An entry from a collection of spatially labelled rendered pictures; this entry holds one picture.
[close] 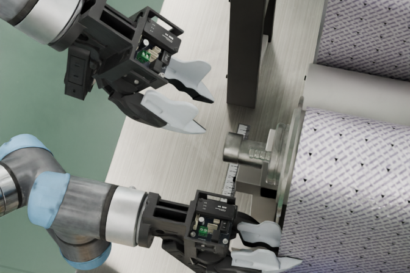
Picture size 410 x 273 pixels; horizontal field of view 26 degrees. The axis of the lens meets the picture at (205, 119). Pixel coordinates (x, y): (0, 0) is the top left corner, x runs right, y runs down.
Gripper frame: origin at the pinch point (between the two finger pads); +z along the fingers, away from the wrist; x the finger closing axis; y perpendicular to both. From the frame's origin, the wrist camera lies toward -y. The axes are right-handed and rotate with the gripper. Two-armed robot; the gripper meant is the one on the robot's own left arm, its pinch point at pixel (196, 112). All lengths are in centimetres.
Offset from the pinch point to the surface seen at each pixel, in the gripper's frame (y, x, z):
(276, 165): 5.1, -3.5, 9.4
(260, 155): 0.6, -0.6, 10.0
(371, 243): 7.0, -7.0, 24.6
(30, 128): -142, 58, 33
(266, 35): -28, 40, 26
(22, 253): -134, 21, 41
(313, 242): 0.3, -7.1, 21.5
